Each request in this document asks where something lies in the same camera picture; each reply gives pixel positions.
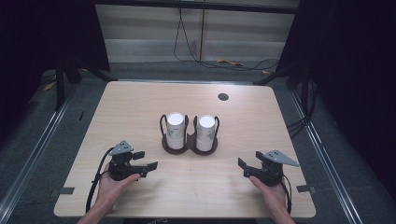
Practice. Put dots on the grey table edge bracket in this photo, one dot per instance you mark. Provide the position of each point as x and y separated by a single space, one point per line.
305 188

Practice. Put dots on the metal floor rail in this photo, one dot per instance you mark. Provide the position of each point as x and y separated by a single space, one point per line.
323 155
34 149

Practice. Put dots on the dark wooden double cup holder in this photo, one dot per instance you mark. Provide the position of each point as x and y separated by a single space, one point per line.
190 142

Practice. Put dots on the round dark table grommet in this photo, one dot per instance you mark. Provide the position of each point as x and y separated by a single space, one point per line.
223 96

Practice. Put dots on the person's left hand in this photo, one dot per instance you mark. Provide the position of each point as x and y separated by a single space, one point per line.
109 193

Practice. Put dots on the yellow floor strip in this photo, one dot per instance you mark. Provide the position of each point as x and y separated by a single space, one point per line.
49 86
229 62

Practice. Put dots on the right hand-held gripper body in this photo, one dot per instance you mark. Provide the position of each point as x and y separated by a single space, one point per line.
271 172

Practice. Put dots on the black metal crossbar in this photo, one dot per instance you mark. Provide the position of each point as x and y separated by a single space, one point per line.
199 6

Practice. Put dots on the person's right hand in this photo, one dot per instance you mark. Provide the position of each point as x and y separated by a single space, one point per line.
275 197

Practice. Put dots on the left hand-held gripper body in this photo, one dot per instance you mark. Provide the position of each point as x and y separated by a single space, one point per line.
120 166

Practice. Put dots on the black metal stand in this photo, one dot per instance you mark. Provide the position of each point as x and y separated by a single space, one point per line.
303 87
59 90

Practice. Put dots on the black curtain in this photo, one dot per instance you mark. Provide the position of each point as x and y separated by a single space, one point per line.
37 37
355 62

